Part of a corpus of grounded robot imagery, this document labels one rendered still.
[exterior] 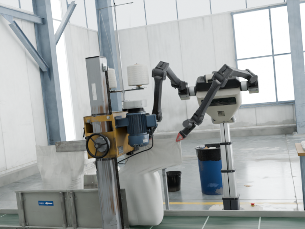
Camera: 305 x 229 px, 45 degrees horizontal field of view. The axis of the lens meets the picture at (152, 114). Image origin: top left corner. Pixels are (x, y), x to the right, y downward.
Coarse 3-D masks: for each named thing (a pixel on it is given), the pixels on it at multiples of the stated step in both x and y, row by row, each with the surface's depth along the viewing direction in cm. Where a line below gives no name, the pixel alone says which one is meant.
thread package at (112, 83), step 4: (108, 68) 287; (108, 72) 284; (112, 72) 286; (108, 76) 284; (112, 76) 285; (108, 80) 283; (112, 80) 285; (112, 84) 284; (116, 84) 289; (112, 88) 295
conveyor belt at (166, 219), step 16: (0, 224) 345; (16, 224) 340; (160, 224) 303; (176, 224) 299; (192, 224) 295; (208, 224) 292; (224, 224) 288; (240, 224) 285; (256, 224) 282; (272, 224) 278; (288, 224) 275; (304, 224) 272
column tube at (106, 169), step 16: (96, 64) 262; (96, 80) 263; (96, 112) 265; (96, 128) 266; (96, 160) 268; (112, 160) 268; (112, 176) 266; (112, 192) 266; (112, 208) 267; (112, 224) 268
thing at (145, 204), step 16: (160, 144) 299; (176, 144) 295; (128, 160) 309; (144, 160) 305; (160, 160) 301; (176, 160) 296; (128, 176) 304; (144, 176) 299; (128, 192) 304; (144, 192) 299; (160, 192) 303; (128, 208) 304; (144, 208) 300; (160, 208) 302; (144, 224) 303
